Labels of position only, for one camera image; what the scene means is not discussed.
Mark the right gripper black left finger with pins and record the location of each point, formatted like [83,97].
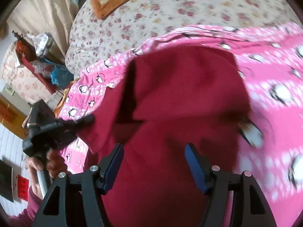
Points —
[76,200]

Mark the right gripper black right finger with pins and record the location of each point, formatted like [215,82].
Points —
[249,204]

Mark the dark red garment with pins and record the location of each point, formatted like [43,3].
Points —
[167,99]

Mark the left forearm maroon sleeve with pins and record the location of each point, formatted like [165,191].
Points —
[27,216]

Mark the person's left hand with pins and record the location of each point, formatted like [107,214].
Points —
[55,164]

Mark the red paper decoration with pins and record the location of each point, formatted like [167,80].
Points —
[22,187]

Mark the black flat panel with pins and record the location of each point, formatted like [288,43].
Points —
[6,181]

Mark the floral covered chair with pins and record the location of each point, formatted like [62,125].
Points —
[21,79]

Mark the blue plastic bag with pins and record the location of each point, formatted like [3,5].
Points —
[60,75]

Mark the red wooden bedside table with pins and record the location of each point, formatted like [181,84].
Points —
[40,70]

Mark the clear plastic bag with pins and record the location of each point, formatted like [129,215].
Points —
[42,43]

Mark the beige curtain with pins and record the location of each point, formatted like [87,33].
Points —
[53,16]

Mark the pink penguin blanket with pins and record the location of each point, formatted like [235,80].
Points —
[269,61]

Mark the floral bed sheet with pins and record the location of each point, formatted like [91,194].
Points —
[93,39]

